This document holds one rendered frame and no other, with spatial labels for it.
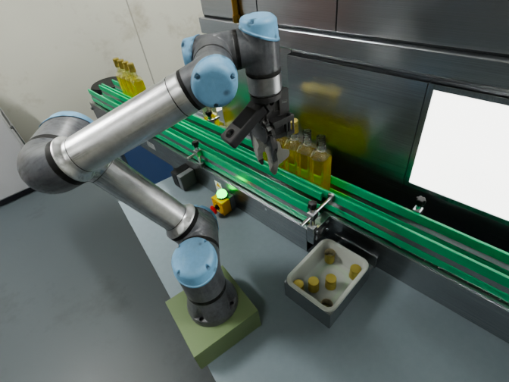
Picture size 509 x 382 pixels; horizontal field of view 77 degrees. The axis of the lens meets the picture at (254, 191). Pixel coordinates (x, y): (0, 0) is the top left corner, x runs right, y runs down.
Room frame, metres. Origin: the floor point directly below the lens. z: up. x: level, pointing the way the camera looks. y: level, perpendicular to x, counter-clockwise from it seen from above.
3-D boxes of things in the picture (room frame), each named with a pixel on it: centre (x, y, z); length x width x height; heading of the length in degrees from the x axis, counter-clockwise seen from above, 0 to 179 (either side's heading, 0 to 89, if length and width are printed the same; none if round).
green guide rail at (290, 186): (1.45, 0.34, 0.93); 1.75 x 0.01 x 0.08; 40
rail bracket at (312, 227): (0.71, -0.19, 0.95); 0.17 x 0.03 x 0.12; 130
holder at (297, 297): (0.57, -0.21, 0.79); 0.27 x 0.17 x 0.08; 130
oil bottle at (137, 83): (1.80, 0.56, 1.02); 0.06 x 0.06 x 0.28; 40
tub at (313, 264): (0.56, -0.19, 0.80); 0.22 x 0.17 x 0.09; 130
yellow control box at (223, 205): (0.99, 0.14, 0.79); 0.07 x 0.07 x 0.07; 40
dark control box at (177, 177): (1.21, 0.32, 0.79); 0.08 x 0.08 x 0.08; 40
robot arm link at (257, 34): (0.67, -0.05, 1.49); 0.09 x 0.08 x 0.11; 92
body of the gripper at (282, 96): (0.68, -0.06, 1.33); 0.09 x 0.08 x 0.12; 117
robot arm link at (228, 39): (0.65, 0.04, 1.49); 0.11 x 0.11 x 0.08; 2
